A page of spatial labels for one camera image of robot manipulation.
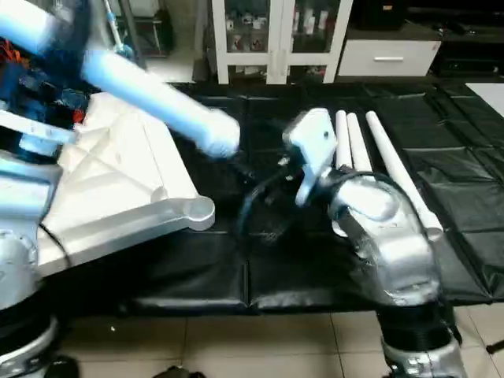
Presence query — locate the black work mat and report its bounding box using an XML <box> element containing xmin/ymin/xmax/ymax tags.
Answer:
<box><xmin>43</xmin><ymin>77</ymin><xmax>504</xmax><ymax>317</ymax></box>

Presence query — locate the white drawer cabinet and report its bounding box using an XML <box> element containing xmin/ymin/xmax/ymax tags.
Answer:
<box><xmin>339</xmin><ymin>28</ymin><xmax>443</xmax><ymax>79</ymax></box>
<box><xmin>211</xmin><ymin>0</ymin><xmax>356</xmax><ymax>87</ymax></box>

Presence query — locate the light blue hanger hook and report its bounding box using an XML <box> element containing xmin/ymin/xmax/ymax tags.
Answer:
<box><xmin>102</xmin><ymin>0</ymin><xmax>139</xmax><ymax>60</ymax></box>

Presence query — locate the white plastic table top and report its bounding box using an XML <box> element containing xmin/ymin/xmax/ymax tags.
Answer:
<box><xmin>31</xmin><ymin>91</ymin><xmax>216</xmax><ymax>278</ymax></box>

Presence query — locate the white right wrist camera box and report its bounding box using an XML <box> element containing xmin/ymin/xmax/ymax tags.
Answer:
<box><xmin>283</xmin><ymin>109</ymin><xmax>339</xmax><ymax>208</ymax></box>

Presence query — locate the white plastic table leg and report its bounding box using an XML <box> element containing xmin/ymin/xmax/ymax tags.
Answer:
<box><xmin>0</xmin><ymin>0</ymin><xmax>242</xmax><ymax>159</ymax></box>
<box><xmin>335</xmin><ymin>110</ymin><xmax>354</xmax><ymax>171</ymax></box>
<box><xmin>364</xmin><ymin>110</ymin><xmax>444</xmax><ymax>242</ymax></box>
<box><xmin>346</xmin><ymin>113</ymin><xmax>372</xmax><ymax>176</ymax></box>

